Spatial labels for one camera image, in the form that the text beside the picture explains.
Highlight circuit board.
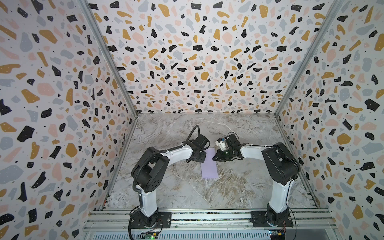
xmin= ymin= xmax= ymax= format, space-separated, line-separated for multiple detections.
xmin=269 ymin=230 xmax=286 ymax=240
xmin=138 ymin=232 xmax=159 ymax=240

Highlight lilac square paper sheet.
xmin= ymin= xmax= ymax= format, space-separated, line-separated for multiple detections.
xmin=201 ymin=148 xmax=219 ymax=179

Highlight right circuit board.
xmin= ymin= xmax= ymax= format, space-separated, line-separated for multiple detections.
xmin=269 ymin=230 xmax=286 ymax=240

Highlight aluminium corner post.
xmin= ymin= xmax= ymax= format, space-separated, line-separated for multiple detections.
xmin=74 ymin=0 xmax=139 ymax=118
xmin=274 ymin=0 xmax=346 ymax=118

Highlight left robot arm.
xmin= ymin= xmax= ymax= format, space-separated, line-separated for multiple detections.
xmin=131 ymin=134 xmax=211 ymax=218

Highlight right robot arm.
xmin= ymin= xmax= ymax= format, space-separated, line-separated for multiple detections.
xmin=213 ymin=133 xmax=300 ymax=214

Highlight right aluminium corner post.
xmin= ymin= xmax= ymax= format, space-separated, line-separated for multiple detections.
xmin=274 ymin=0 xmax=346 ymax=118

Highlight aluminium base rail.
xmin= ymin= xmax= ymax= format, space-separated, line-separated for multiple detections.
xmin=83 ymin=209 xmax=342 ymax=240

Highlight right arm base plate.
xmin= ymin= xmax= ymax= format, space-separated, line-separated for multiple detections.
xmin=250 ymin=209 xmax=294 ymax=228

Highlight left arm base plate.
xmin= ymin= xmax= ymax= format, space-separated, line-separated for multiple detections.
xmin=130 ymin=211 xmax=172 ymax=229

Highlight left circuit board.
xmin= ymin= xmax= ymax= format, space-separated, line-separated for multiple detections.
xmin=138 ymin=232 xmax=159 ymax=240

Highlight left aluminium corner post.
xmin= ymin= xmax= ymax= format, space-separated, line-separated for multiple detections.
xmin=74 ymin=0 xmax=139 ymax=118

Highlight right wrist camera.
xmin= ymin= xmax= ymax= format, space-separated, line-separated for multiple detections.
xmin=215 ymin=138 xmax=228 ymax=151

